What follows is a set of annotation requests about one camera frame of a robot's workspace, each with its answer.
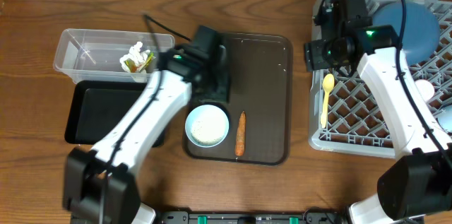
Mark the yellow plastic spoon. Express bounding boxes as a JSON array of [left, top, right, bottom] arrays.
[[320, 73, 335, 129]]

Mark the light blue rice bowl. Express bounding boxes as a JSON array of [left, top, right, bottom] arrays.
[[185, 105, 230, 148]]

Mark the yellow green snack wrapper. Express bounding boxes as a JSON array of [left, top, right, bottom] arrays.
[[119, 50, 155, 73]]

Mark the dark blue bowl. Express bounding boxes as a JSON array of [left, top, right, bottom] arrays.
[[372, 1, 440, 65]]

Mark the orange carrot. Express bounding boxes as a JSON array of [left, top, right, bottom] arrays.
[[234, 111, 246, 156]]

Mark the pink cup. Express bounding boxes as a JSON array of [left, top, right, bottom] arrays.
[[415, 79, 435, 102]]

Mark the light blue cup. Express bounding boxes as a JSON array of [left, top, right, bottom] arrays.
[[436, 105, 452, 133]]

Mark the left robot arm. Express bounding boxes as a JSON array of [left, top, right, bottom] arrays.
[[62, 33, 230, 223]]

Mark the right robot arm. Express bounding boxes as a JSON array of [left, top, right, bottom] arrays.
[[304, 25, 451, 223]]

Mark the grey dishwasher rack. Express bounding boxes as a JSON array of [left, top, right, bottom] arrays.
[[309, 0, 451, 158]]

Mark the dark brown serving tray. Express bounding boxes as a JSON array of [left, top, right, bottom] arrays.
[[183, 33, 293, 166]]

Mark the crumpled white tissue in bin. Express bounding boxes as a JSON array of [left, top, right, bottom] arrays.
[[128, 42, 150, 54]]

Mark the clear plastic bin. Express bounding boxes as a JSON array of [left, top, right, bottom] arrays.
[[54, 28, 175, 83]]

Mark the black bin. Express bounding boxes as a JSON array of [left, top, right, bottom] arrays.
[[64, 81, 146, 145]]

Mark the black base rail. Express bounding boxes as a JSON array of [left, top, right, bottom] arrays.
[[153, 208, 349, 224]]

